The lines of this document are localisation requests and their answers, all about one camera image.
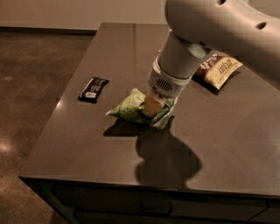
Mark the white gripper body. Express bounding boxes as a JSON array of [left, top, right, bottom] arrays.
[[148, 57, 193, 98]]

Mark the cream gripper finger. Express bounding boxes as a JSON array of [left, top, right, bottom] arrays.
[[142, 90, 166, 117]]

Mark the green jalapeno chip bag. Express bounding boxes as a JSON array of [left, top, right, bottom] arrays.
[[107, 88, 178, 130]]

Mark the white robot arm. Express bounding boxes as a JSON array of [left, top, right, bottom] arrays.
[[143, 0, 280, 117]]

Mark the brown and cream chip bag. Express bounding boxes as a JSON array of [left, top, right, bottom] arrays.
[[194, 53, 242, 90]]

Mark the black rxbar chocolate bar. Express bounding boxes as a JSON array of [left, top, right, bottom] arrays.
[[78, 77, 109, 103]]

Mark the dark cabinet under counter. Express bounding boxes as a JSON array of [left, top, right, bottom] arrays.
[[21, 177, 280, 224]]

